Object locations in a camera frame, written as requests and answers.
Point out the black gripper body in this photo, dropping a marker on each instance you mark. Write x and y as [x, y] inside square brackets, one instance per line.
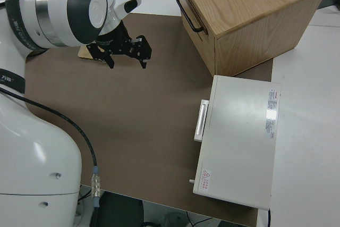
[115, 41]

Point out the wooden drawer cabinet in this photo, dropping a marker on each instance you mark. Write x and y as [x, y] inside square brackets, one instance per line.
[255, 11]

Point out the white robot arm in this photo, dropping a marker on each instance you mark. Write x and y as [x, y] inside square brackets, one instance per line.
[29, 144]

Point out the black box under table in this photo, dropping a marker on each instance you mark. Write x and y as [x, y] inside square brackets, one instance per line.
[119, 211]

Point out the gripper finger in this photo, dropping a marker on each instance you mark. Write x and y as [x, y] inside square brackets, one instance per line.
[142, 50]
[102, 55]

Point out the cream white appliance box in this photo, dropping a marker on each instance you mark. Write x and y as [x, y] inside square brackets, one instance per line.
[239, 144]

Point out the brown table mat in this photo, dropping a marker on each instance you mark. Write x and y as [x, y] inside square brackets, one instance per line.
[138, 120]

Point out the wooden mug tree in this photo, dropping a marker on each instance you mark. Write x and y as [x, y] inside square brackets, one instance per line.
[84, 53]

